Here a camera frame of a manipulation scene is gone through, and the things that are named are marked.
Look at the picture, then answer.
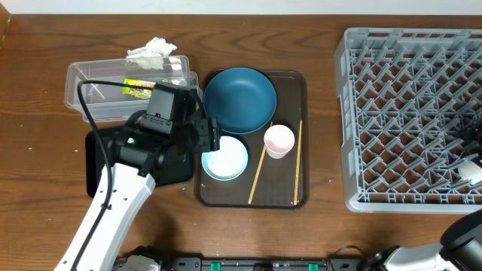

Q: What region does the right wooden chopstick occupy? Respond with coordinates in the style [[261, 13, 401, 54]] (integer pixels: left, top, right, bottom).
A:
[[293, 120, 303, 206]]

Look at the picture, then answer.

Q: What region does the crumpled white tissue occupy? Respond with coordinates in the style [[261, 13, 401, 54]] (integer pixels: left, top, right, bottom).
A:
[[126, 37, 177, 69]]

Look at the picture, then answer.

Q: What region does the dark blue plate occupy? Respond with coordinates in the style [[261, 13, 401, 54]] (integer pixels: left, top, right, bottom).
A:
[[203, 68, 277, 134]]

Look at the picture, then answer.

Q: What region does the grey dishwasher rack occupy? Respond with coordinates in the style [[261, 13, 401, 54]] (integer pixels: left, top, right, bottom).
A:
[[334, 28, 481, 215]]

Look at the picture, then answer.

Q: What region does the black rail with green clamps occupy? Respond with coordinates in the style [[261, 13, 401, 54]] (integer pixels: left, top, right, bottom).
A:
[[111, 246, 367, 271]]

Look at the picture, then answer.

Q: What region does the white cup green inside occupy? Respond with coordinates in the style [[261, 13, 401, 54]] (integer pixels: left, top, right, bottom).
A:
[[458, 161, 482, 184]]

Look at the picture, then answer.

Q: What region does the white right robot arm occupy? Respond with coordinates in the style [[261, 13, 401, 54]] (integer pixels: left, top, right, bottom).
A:
[[358, 210, 481, 271]]

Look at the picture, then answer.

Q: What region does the yellow snack wrapper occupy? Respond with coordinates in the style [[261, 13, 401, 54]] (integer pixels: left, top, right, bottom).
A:
[[122, 78, 156, 99]]

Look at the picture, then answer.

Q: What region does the light blue small bowl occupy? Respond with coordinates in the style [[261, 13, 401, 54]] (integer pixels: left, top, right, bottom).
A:
[[201, 135, 249, 181]]

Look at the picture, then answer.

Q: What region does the wooden chopstick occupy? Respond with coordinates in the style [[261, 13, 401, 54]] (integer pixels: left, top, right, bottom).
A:
[[293, 120, 303, 206], [248, 144, 267, 205]]

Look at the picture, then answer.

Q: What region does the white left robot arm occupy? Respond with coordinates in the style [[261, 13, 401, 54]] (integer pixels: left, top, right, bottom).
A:
[[56, 117, 221, 270]]

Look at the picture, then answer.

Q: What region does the white cup pink inside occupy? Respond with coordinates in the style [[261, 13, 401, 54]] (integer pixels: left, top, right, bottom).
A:
[[264, 124, 295, 159]]

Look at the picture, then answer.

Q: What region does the brown serving tray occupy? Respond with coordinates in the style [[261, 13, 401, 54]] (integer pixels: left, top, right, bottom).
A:
[[195, 69, 310, 209]]

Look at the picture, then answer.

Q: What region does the black tray bin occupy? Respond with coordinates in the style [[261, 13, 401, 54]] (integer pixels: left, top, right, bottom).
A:
[[85, 126, 194, 196]]

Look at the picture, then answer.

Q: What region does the clear plastic bin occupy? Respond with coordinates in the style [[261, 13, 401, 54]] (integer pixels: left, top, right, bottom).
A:
[[65, 56, 199, 122]]

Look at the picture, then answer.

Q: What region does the left wooden chopstick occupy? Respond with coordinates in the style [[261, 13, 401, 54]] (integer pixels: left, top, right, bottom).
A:
[[248, 144, 267, 205]]

